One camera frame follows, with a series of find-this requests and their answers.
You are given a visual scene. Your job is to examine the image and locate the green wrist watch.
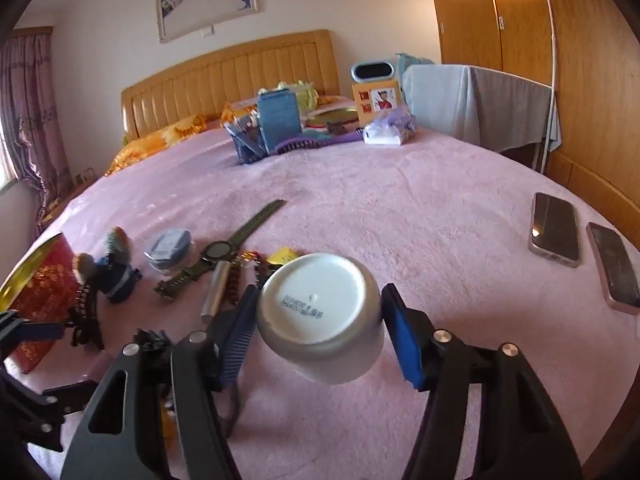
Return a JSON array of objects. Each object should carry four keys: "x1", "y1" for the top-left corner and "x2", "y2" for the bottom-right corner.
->
[{"x1": 154, "y1": 200, "x2": 287, "y2": 301}]

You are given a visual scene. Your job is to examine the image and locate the grey towel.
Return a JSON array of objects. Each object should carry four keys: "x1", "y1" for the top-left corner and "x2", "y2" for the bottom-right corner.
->
[{"x1": 467, "y1": 66, "x2": 562, "y2": 153}]

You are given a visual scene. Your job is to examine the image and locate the green frog plush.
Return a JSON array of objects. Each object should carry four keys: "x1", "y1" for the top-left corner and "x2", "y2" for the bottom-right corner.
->
[{"x1": 277, "y1": 79, "x2": 321, "y2": 111}]

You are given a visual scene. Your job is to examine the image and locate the purple hairbrush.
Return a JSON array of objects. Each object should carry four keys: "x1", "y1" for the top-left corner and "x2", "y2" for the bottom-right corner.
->
[{"x1": 274, "y1": 130, "x2": 363, "y2": 153}]

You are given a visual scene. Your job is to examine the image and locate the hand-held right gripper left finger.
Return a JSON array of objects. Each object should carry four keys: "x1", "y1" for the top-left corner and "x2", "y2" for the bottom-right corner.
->
[{"x1": 60, "y1": 285, "x2": 261, "y2": 480}]

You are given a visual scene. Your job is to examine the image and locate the black hair claw clip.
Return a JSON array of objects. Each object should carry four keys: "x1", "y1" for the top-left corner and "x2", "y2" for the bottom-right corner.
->
[{"x1": 67, "y1": 282, "x2": 106, "y2": 351}]

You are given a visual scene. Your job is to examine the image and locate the dark red beaded bracelet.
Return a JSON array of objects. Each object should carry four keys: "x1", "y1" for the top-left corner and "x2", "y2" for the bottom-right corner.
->
[{"x1": 227, "y1": 250, "x2": 266, "y2": 306}]

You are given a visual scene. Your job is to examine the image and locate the tissue pack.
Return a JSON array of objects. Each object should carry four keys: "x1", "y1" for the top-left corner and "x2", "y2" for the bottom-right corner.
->
[{"x1": 362, "y1": 112, "x2": 418, "y2": 147}]

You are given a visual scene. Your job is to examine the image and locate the blue mesh pen holder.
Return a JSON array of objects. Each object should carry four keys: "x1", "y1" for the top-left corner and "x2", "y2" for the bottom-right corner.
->
[{"x1": 223, "y1": 115, "x2": 268, "y2": 166}]

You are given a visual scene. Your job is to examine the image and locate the yellow tube blue cap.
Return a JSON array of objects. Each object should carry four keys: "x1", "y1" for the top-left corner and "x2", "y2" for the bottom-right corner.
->
[{"x1": 265, "y1": 246, "x2": 298, "y2": 266}]

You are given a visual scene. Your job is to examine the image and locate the round tin lid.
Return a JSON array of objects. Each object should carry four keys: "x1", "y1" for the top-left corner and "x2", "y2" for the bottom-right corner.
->
[{"x1": 305, "y1": 106, "x2": 360, "y2": 131}]

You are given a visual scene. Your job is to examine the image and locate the orange photo box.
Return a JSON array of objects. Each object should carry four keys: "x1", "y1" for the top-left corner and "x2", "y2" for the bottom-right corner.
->
[{"x1": 351, "y1": 80, "x2": 402, "y2": 126}]

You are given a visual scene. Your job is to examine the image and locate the pink blanket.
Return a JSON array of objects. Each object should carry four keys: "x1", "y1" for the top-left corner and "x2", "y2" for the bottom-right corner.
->
[{"x1": 0, "y1": 127, "x2": 640, "y2": 480}]

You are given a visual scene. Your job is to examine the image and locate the white drying rack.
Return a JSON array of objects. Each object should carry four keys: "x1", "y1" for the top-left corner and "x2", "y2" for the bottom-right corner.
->
[{"x1": 535, "y1": 0, "x2": 560, "y2": 176}]

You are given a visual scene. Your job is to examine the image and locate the purple curtain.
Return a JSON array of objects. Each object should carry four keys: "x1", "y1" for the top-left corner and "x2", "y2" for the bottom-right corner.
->
[{"x1": 0, "y1": 30, "x2": 73, "y2": 211}]

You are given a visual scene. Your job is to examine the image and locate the wooden wardrobe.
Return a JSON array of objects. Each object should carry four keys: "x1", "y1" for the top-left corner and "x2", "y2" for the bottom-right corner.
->
[{"x1": 425, "y1": 0, "x2": 640, "y2": 251}]

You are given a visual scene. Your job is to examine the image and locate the red round tin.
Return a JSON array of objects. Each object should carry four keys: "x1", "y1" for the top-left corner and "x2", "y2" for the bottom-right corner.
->
[{"x1": 0, "y1": 232, "x2": 83, "y2": 373}]

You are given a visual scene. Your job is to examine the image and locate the smartphone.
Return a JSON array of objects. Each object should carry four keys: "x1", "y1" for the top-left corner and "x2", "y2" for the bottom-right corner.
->
[
  {"x1": 586, "y1": 222, "x2": 640, "y2": 316},
  {"x1": 528, "y1": 191, "x2": 582, "y2": 267}
]

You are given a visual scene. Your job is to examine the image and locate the wooden bed headboard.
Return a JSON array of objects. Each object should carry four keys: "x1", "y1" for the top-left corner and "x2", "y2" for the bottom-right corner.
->
[{"x1": 121, "y1": 30, "x2": 341, "y2": 143}]

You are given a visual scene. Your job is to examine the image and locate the blue furry plush doll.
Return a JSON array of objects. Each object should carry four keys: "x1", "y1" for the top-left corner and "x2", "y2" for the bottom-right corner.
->
[{"x1": 74, "y1": 226, "x2": 143, "y2": 305}]

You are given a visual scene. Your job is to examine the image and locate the silver metal tube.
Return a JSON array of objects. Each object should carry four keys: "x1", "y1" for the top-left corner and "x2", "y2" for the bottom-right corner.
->
[{"x1": 200, "y1": 260, "x2": 233, "y2": 323}]

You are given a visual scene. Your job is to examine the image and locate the white cream jar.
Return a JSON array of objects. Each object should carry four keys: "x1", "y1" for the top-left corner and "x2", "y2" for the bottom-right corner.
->
[{"x1": 256, "y1": 252, "x2": 386, "y2": 385}]

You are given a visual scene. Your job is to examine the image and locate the wooden nightstand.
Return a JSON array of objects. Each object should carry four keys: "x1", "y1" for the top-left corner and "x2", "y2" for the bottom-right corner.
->
[{"x1": 42, "y1": 172, "x2": 98, "y2": 221}]

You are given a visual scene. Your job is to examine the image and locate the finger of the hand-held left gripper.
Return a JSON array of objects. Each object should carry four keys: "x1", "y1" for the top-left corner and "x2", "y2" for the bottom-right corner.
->
[
  {"x1": 0, "y1": 310, "x2": 68, "y2": 361},
  {"x1": 0, "y1": 360, "x2": 103, "y2": 453}
]

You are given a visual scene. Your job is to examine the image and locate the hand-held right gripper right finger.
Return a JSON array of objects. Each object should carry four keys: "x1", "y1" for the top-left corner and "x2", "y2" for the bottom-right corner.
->
[{"x1": 381, "y1": 284, "x2": 583, "y2": 480}]

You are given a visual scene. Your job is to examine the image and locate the teal plush toy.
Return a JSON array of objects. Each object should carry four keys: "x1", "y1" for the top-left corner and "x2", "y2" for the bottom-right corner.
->
[{"x1": 395, "y1": 52, "x2": 436, "y2": 76}]

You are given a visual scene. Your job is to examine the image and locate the blue box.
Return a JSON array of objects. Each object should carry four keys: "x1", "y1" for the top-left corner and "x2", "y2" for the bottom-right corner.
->
[{"x1": 256, "y1": 87, "x2": 302, "y2": 156}]

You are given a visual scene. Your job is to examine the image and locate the small clear jar blue lid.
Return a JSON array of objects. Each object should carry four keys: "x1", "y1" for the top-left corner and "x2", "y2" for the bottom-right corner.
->
[{"x1": 144, "y1": 229, "x2": 193, "y2": 275}]

